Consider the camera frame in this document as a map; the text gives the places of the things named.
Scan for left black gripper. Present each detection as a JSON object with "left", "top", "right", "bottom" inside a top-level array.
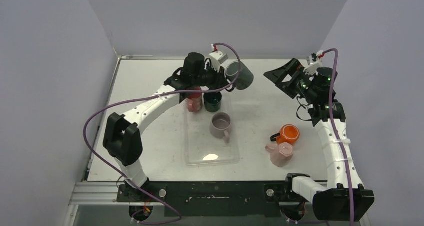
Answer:
[{"left": 193, "top": 62, "right": 231, "bottom": 93}]

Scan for dark green mug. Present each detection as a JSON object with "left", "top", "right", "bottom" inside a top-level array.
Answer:
[{"left": 203, "top": 92, "right": 222, "bottom": 112}]

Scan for pink ghost pattern mug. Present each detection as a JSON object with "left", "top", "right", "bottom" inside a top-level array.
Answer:
[{"left": 185, "top": 92, "right": 203, "bottom": 112}]

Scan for grey mug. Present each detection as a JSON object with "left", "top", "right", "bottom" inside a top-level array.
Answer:
[{"left": 225, "top": 61, "right": 254, "bottom": 90}]

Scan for lilac mug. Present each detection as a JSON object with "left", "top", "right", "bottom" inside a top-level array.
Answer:
[{"left": 209, "top": 112, "right": 232, "bottom": 143}]

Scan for orange mug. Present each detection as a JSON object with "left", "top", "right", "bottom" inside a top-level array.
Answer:
[{"left": 270, "top": 124, "right": 300, "bottom": 145}]

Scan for pale pink faceted mug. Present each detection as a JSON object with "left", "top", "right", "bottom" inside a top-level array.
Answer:
[{"left": 265, "top": 142, "right": 294, "bottom": 167}]

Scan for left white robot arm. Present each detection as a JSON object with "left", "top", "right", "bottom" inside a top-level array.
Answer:
[{"left": 103, "top": 50, "right": 229, "bottom": 202}]

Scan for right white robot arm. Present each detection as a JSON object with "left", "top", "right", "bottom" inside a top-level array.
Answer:
[{"left": 263, "top": 58, "right": 375, "bottom": 222}]

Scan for clear plastic tray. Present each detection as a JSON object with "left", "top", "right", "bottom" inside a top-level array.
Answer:
[{"left": 182, "top": 92, "right": 240, "bottom": 166}]

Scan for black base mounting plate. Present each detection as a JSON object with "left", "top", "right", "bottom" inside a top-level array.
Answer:
[{"left": 116, "top": 181, "right": 306, "bottom": 217}]

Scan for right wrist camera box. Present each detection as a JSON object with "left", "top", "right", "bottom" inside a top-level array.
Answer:
[{"left": 303, "top": 50, "right": 324, "bottom": 76}]

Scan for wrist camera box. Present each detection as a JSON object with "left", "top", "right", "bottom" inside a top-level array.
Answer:
[
  {"left": 208, "top": 50, "right": 229, "bottom": 72},
  {"left": 303, "top": 50, "right": 324, "bottom": 76}
]

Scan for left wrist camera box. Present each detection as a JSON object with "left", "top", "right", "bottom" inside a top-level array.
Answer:
[{"left": 208, "top": 50, "right": 229, "bottom": 72}]

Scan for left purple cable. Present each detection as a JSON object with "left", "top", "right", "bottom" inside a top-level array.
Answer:
[{"left": 82, "top": 42, "right": 243, "bottom": 225}]

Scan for purple cable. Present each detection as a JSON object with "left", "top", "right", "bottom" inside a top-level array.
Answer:
[
  {"left": 82, "top": 42, "right": 243, "bottom": 225},
  {"left": 316, "top": 48, "right": 356, "bottom": 226}
]

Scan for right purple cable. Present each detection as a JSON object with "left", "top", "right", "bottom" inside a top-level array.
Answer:
[{"left": 316, "top": 48, "right": 356, "bottom": 226}]

